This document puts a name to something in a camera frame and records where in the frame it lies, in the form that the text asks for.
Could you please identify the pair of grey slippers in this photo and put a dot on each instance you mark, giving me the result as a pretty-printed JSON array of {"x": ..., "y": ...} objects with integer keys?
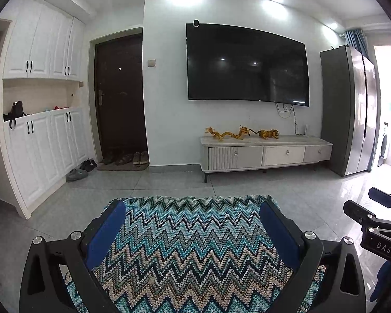
[{"x": 75, "y": 175}]

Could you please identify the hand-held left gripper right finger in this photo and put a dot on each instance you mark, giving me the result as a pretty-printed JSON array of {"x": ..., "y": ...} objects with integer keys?
[{"x": 280, "y": 234}]

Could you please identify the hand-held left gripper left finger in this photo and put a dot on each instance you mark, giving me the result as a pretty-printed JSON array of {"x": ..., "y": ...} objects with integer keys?
[{"x": 106, "y": 231}]

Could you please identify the black handbag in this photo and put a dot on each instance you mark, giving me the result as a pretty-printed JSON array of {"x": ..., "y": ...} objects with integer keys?
[{"x": 17, "y": 109}]

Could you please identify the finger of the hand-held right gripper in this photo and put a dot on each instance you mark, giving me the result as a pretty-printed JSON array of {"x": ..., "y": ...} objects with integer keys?
[
  {"x": 356, "y": 210},
  {"x": 379, "y": 196}
]

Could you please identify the person's right hand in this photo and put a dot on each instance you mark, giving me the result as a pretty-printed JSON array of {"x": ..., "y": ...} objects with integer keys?
[{"x": 383, "y": 280}]

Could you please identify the blue curtain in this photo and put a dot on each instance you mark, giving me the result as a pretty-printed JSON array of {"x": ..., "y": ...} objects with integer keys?
[{"x": 356, "y": 40}]

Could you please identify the pair of beige shoes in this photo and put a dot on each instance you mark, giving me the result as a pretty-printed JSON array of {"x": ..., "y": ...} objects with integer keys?
[{"x": 140, "y": 157}]

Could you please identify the dark brown entrance door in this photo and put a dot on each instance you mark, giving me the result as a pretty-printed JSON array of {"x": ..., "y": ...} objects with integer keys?
[{"x": 120, "y": 111}]

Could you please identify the golden tiger figurine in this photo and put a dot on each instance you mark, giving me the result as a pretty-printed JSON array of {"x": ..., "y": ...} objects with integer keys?
[{"x": 267, "y": 134}]

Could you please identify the wall-mounted black television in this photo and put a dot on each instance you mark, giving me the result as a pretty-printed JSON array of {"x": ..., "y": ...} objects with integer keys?
[{"x": 247, "y": 65}]

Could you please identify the zigzag knitted blanket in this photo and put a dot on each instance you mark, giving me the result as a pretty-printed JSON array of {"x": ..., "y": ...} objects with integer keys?
[{"x": 189, "y": 251}]

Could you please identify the white power strip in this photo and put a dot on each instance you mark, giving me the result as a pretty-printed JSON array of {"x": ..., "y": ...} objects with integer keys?
[{"x": 306, "y": 129}]

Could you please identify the pair of dark brown shoes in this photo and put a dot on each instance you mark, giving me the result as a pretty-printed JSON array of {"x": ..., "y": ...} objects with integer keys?
[{"x": 107, "y": 158}]

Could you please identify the grey double-door refrigerator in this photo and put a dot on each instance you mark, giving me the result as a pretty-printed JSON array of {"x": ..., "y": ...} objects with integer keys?
[{"x": 352, "y": 111}]

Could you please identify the white television stand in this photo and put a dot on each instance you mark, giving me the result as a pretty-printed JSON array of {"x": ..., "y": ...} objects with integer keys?
[{"x": 234, "y": 156}]

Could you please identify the long golden dragon figurine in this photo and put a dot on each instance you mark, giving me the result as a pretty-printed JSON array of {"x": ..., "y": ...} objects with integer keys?
[{"x": 220, "y": 134}]

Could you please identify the white shoe cabinet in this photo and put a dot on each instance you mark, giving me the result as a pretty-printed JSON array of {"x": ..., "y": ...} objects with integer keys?
[{"x": 35, "y": 39}]

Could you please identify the pair of black shoes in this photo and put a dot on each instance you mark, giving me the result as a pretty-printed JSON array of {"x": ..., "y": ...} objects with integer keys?
[{"x": 88, "y": 164}]

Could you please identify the white washing machine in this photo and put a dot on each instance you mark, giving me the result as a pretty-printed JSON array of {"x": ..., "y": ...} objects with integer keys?
[{"x": 384, "y": 145}]

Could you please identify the wall light switch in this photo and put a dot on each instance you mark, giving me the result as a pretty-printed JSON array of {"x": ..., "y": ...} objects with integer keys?
[{"x": 151, "y": 62}]

